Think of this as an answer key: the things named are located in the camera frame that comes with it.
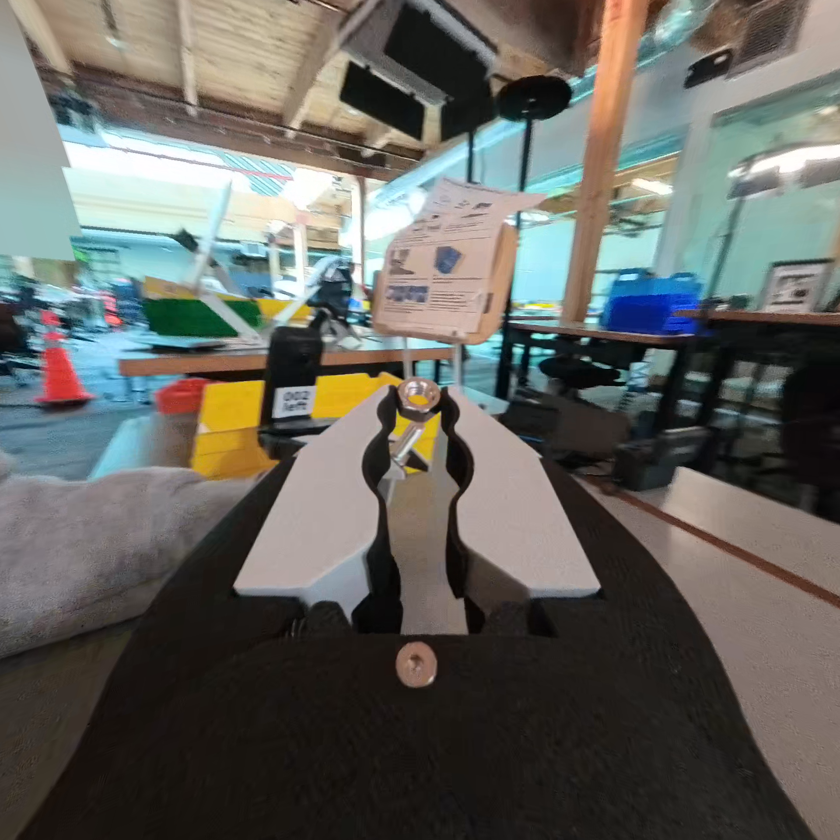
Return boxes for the dark wooden table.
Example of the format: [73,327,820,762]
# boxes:
[676,308,840,473]

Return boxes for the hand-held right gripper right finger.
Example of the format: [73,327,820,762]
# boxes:
[438,386,602,636]

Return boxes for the black disc lamp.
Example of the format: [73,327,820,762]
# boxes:
[495,74,573,191]

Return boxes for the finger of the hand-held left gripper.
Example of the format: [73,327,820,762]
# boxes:
[377,466,431,509]

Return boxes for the black toolbox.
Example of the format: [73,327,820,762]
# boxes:
[612,425,715,492]

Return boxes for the red plastic cup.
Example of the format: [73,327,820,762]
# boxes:
[156,378,207,416]

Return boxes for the printed instruction sheet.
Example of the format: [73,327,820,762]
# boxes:
[384,176,547,316]

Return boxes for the wooden post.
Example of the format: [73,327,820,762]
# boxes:
[563,0,652,324]

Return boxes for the black-legged wooden table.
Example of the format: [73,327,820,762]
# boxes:
[499,318,700,421]

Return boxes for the black office chair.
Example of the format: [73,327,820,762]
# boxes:
[539,354,623,401]

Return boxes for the silver hex nut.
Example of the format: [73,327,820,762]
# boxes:
[396,378,439,419]

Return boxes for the blue plastic crate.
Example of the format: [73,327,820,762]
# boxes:
[600,268,704,334]

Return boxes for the person's left forearm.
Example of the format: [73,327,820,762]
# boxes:
[0,462,266,660]

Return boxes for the green turf board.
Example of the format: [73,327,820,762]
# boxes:
[141,297,265,339]

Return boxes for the framed picture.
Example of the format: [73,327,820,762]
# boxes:
[760,259,836,314]

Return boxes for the orange traffic cone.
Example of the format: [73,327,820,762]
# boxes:
[34,311,96,406]

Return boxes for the silver hex bolt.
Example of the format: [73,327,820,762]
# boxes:
[388,420,434,472]

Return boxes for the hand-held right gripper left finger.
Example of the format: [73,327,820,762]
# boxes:
[233,384,403,635]

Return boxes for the black ceiling panel unit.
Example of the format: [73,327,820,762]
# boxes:
[336,0,501,142]

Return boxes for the wooden clipboard stand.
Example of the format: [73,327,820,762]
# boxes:
[373,223,519,345]

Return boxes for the yellow plastic bin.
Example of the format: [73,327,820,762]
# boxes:
[314,373,437,460]
[193,379,277,479]

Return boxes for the metal air vent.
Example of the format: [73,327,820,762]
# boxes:
[725,0,813,78]

